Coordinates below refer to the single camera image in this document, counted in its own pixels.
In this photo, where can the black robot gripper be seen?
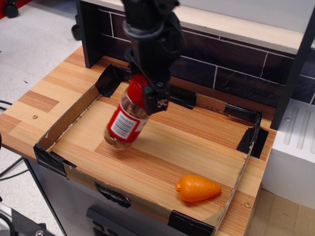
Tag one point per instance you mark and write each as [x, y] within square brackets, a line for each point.
[157, 41]

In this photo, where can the red-capped spice bottle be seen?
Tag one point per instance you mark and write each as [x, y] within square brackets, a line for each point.
[129, 117]

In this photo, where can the cardboard fence with black tape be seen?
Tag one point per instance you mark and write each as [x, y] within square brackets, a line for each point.
[132, 192]

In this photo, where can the orange plastic toy carrot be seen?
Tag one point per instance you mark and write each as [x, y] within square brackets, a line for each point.
[194, 188]

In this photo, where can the dark brick-pattern shelf unit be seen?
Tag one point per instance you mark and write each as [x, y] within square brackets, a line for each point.
[239, 61]

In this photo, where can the white grooved cabinet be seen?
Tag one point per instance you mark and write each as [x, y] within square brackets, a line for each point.
[290, 170]

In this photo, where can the black chair caster wheel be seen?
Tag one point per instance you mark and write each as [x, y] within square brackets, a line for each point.
[10, 9]

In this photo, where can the black metal bracket with screw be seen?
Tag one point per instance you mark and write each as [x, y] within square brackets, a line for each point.
[25, 227]

